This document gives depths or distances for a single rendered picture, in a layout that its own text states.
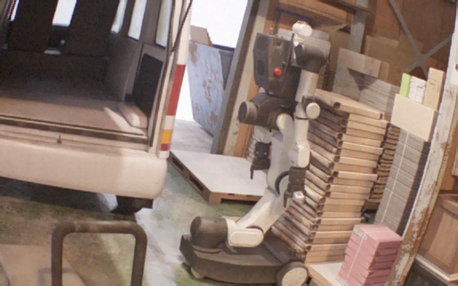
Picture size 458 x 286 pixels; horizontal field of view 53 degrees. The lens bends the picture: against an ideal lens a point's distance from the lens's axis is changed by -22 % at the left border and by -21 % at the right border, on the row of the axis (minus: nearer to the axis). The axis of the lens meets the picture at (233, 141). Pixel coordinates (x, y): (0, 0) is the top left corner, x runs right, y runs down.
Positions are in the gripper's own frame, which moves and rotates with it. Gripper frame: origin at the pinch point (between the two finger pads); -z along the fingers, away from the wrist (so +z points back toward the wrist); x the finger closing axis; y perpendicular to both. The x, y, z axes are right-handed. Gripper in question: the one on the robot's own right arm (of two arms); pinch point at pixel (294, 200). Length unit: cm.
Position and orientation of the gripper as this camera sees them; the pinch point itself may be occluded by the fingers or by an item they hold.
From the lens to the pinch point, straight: 292.8
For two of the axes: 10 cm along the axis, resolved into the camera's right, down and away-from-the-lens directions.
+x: 9.3, -0.6, 3.6
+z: 0.4, -9.6, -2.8
